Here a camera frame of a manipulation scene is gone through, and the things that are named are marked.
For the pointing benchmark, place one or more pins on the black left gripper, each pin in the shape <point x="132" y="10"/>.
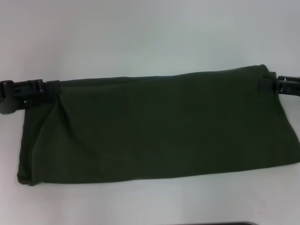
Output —
<point x="12" y="97"/>

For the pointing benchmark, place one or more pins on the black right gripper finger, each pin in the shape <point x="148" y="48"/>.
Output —
<point x="288" y="90"/>
<point x="267" y="84"/>

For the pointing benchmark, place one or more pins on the dark green t-shirt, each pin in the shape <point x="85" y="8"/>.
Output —
<point x="159" y="129"/>

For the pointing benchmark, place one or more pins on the dark flat panel edge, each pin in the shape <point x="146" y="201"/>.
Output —
<point x="230" y="223"/>

